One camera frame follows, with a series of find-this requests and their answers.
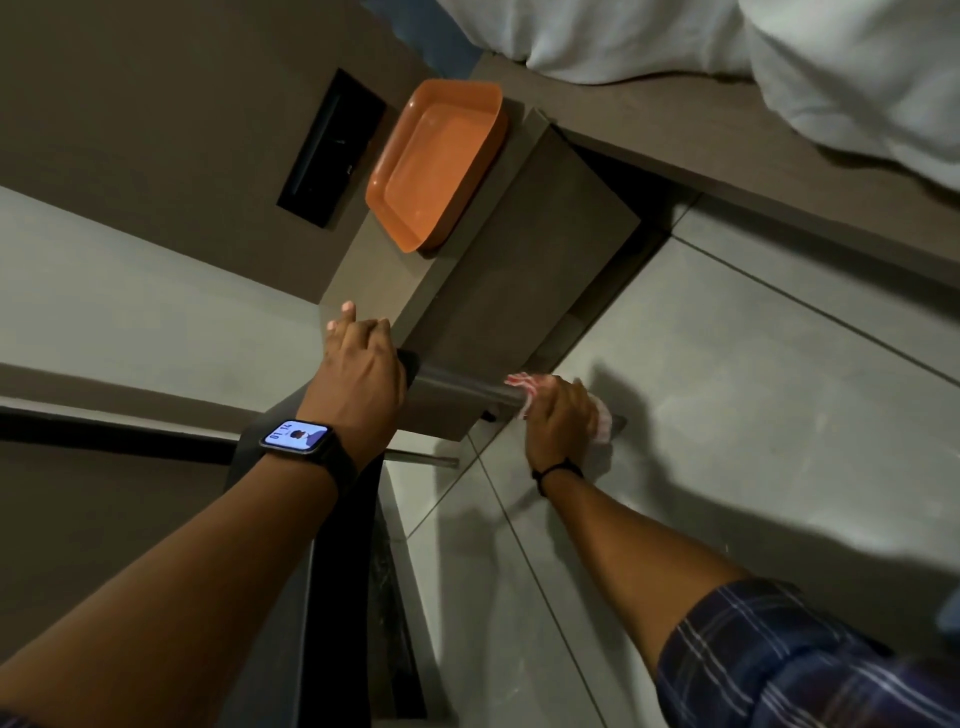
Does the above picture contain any person's left hand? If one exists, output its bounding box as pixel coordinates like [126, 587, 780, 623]
[297, 301, 408, 471]

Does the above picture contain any person's right hand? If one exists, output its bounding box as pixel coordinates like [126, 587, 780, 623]
[523, 376, 603, 477]

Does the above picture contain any red and white cloth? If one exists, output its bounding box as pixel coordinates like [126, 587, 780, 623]
[504, 372, 618, 449]

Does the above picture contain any grey metal handle bar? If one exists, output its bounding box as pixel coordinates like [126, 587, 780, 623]
[397, 349, 630, 438]

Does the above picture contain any person's right forearm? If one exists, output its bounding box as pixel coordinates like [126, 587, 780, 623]
[536, 471, 755, 680]

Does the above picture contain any person's left forearm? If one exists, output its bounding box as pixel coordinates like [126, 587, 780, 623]
[0, 444, 340, 728]

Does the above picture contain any black wrist band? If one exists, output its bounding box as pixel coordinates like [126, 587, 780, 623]
[531, 458, 586, 498]

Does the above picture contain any black smartwatch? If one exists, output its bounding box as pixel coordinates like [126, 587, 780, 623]
[258, 418, 359, 490]

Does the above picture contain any brown bedside table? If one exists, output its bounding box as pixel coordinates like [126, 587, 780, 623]
[318, 105, 643, 444]

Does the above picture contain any orange plastic tray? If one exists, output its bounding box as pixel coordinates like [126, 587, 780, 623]
[365, 78, 510, 255]

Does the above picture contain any dark plaid shirt sleeve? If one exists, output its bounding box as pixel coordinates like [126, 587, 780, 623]
[656, 577, 960, 728]

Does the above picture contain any white bed sheet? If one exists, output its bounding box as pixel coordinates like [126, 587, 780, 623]
[435, 0, 755, 85]

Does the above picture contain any white duvet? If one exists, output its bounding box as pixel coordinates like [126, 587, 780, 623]
[738, 0, 960, 193]

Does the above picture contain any black recessed wall panel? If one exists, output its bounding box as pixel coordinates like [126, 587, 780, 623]
[276, 67, 388, 230]

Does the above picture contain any black wall rail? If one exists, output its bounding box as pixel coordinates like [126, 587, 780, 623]
[0, 405, 243, 468]

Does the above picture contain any brown wooden bed frame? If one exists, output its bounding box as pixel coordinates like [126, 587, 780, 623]
[468, 52, 960, 292]

